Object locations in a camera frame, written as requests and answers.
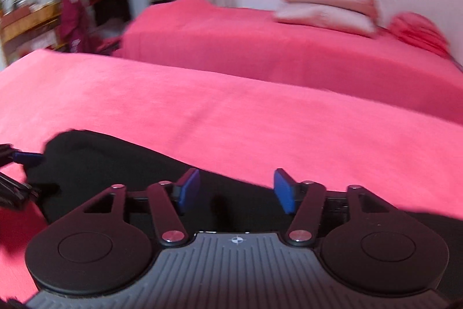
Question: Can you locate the bed with red cover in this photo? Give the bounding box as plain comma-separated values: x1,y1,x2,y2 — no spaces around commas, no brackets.
119,0,463,123

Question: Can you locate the pink bed blanket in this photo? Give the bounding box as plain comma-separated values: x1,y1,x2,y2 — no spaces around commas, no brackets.
0,49,463,306

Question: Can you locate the folded red blanket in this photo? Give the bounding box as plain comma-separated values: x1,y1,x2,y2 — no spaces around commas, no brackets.
388,12,451,58

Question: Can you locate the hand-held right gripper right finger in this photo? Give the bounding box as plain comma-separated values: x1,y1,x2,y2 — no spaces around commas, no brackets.
274,168,400,247

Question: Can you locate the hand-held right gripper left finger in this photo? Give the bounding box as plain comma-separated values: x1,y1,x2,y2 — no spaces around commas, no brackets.
69,168,201,247

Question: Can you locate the hanging magenta garment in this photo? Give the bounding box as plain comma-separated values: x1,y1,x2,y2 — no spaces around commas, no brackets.
58,0,93,52

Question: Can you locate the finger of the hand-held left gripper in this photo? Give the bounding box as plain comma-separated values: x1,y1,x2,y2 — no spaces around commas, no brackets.
0,144,45,169
0,171,41,213

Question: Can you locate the wooden shelf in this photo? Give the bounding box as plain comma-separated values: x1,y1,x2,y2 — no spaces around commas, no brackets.
0,0,67,67

